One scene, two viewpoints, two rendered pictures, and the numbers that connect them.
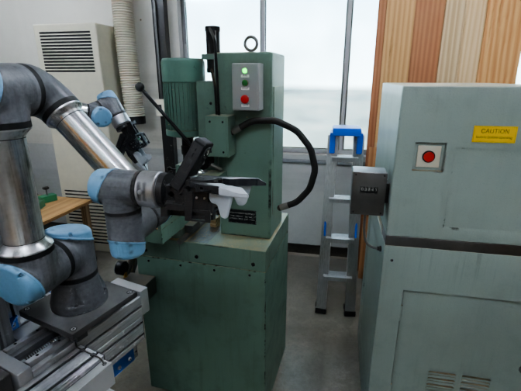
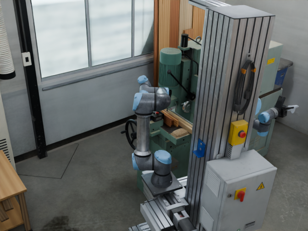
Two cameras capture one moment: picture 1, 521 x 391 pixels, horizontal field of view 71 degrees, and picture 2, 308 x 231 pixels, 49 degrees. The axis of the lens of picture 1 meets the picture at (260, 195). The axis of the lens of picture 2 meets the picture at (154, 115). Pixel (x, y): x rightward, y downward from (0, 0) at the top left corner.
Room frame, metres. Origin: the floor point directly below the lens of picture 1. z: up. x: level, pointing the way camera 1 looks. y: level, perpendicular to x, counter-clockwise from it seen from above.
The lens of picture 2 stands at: (0.06, 2.49, 2.39)
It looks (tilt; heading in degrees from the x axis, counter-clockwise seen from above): 29 degrees down; 308
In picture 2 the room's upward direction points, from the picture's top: 2 degrees clockwise
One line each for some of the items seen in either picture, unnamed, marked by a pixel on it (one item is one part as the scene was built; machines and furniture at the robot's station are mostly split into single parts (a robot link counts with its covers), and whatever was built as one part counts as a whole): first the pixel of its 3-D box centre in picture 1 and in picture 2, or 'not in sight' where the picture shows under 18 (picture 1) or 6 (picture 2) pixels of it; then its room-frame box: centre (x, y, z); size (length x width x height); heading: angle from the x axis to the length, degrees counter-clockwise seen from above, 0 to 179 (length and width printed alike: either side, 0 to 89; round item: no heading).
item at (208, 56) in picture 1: (214, 50); (184, 44); (1.56, 0.18, 1.54); 0.08 x 0.08 x 0.17; 74
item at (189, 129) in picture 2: not in sight; (175, 120); (1.47, 0.35, 0.92); 0.55 x 0.02 x 0.04; 164
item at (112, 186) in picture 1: (119, 188); (266, 116); (0.74, 0.29, 1.21); 0.11 x 0.08 x 0.09; 78
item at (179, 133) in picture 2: not in sight; (179, 131); (1.34, 0.48, 0.92); 0.14 x 0.09 x 0.04; 74
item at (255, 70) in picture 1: (247, 87); not in sight; (1.37, 0.05, 1.40); 0.10 x 0.06 x 0.16; 74
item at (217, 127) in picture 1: (220, 135); (200, 83); (1.39, 0.15, 1.23); 0.09 x 0.08 x 0.15; 74
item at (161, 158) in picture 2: not in sight; (161, 161); (1.15, 0.97, 0.98); 0.13 x 0.12 x 0.14; 40
